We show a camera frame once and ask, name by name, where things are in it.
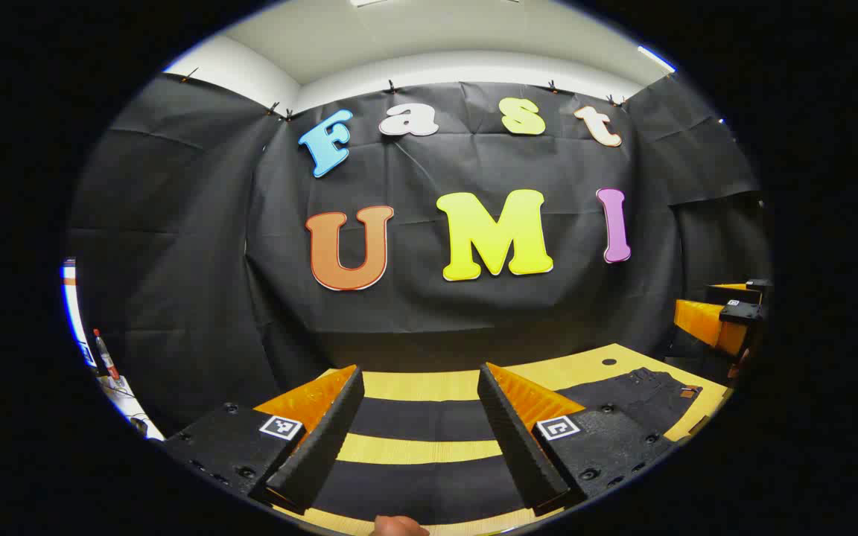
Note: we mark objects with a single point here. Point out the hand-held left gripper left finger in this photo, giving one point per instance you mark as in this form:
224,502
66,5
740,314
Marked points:
317,447

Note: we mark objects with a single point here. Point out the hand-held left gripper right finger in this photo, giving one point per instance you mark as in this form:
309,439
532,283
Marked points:
522,447

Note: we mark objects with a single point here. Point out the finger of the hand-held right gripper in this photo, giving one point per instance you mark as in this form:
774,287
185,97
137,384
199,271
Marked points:
704,324
757,286

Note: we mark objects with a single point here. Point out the black jeans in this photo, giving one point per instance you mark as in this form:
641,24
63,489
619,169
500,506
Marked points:
414,420

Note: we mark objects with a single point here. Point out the black backdrop cloth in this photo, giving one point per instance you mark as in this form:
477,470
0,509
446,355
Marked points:
474,320

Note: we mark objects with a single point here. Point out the red slim bottle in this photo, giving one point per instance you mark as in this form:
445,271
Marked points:
106,357

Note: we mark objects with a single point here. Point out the ceiling light strip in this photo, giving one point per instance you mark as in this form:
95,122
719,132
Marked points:
656,58

